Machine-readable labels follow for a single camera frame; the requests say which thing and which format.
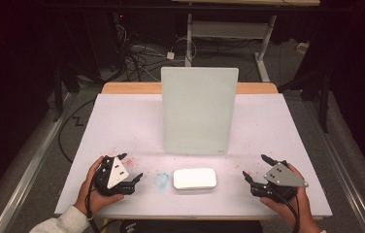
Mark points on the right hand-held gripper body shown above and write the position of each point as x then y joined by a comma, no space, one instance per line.
282,177

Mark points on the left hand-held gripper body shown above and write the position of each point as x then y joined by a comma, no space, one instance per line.
117,173

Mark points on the white board eraser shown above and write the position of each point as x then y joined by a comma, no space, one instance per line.
195,178

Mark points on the white whiteboard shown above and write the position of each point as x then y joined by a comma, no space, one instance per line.
200,110

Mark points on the person's right hand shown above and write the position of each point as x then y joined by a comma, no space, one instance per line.
284,210

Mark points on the person's left hand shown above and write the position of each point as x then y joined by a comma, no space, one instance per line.
98,200

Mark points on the white table mat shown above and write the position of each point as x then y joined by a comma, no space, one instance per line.
132,126

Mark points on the black stand leg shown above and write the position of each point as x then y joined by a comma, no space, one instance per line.
57,97

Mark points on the white power adapter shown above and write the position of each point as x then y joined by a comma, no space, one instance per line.
170,55

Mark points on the aluminium floor rail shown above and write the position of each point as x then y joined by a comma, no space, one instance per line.
28,168
342,168

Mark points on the white metal desk frame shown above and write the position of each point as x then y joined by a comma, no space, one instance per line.
225,29

